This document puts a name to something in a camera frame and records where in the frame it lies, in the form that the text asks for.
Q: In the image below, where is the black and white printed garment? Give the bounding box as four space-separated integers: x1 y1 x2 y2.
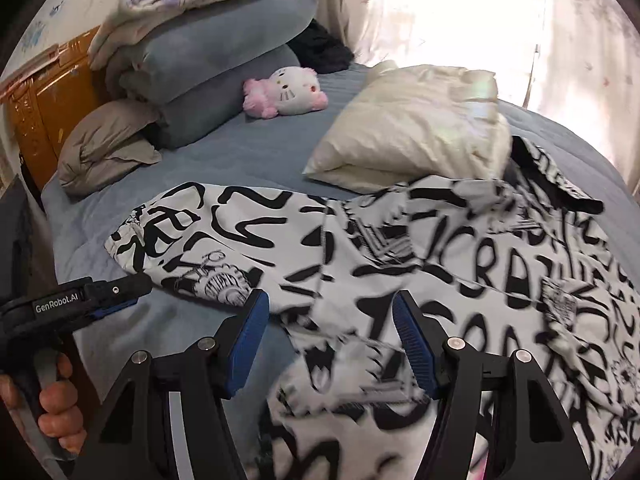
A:
104 137 640 480

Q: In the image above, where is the grey pillow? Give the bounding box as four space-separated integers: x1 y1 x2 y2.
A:
56 99 163 196

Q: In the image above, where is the person's left hand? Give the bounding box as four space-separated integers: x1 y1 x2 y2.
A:
0 352 87 457

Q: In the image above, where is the blue-grey folded duvet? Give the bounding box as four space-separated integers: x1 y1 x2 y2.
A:
105 0 321 151

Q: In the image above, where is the black cloth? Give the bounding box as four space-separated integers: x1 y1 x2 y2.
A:
287 19 355 75

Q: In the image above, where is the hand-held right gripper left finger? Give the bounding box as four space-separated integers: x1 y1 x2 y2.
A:
70 288 271 480

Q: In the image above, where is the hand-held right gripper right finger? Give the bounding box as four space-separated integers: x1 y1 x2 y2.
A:
391 290 596 480

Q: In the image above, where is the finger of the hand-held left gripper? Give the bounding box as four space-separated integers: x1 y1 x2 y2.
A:
82 274 153 322

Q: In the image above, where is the pink and white plush cat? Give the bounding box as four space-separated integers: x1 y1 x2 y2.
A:
242 66 328 120

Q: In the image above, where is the blue-grey bed cover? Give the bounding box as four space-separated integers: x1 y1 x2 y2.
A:
42 62 632 480

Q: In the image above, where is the wooden headboard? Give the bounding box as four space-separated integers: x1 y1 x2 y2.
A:
0 25 108 196

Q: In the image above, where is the cream puffer jacket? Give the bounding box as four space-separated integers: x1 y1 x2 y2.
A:
302 62 513 195

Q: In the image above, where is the pale floral curtain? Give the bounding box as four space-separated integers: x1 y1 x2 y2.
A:
325 0 640 186

